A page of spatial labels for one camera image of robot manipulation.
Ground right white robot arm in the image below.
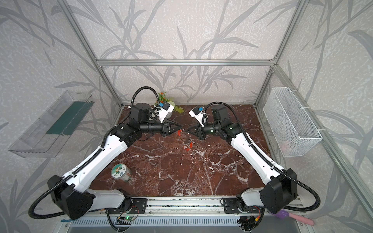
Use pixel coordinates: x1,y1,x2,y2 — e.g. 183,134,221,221
187,103,297,214

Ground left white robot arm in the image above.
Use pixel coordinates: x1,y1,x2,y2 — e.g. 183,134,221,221
48,103,182,220

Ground white flower pot plant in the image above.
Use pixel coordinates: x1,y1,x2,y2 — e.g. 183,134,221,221
158,92,185,114

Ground left green circuit board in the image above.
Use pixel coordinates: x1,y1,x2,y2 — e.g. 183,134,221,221
116,216,138,225

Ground purple pink spatula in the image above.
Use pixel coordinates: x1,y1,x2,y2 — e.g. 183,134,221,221
273,210,314,226

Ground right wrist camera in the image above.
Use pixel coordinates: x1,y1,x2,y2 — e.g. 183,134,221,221
189,107,208,127

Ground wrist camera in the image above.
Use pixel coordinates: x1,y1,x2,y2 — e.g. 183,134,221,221
189,107,208,127
155,101,175,123

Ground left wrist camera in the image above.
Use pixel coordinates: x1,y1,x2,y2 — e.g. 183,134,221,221
155,101,175,123

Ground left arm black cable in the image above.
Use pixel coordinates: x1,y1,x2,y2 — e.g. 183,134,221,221
28,86,160,219

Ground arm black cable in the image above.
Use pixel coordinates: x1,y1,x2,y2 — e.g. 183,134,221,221
28,86,160,219
203,101,321,212

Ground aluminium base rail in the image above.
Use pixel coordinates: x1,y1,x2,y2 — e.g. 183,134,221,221
54,196,313,233

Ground white wire mesh basket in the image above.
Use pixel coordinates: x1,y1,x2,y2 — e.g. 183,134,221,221
263,87,322,157

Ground right circuit board wires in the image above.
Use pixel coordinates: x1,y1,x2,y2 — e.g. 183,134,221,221
237,214,263,232

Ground clear plastic wall tray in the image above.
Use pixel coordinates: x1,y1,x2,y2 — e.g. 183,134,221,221
8,91,95,158

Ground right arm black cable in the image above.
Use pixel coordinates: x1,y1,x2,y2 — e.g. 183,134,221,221
203,101,321,212

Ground aluminium frame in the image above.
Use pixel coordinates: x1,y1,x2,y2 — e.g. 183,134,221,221
56,1,373,217

